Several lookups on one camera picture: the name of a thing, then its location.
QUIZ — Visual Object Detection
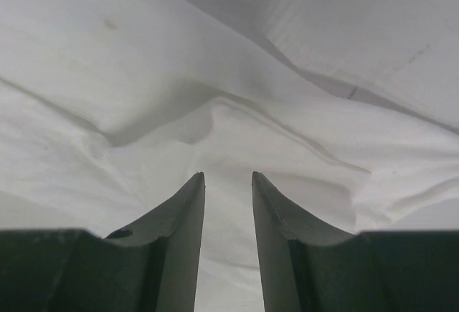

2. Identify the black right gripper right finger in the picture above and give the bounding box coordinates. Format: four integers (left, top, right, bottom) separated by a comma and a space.
252, 172, 458, 311

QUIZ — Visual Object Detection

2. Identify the white t shirt robot print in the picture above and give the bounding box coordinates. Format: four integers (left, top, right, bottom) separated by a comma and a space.
1, 0, 458, 311

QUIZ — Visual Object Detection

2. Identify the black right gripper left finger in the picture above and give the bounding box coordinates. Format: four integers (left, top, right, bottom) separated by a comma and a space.
1, 173, 205, 311

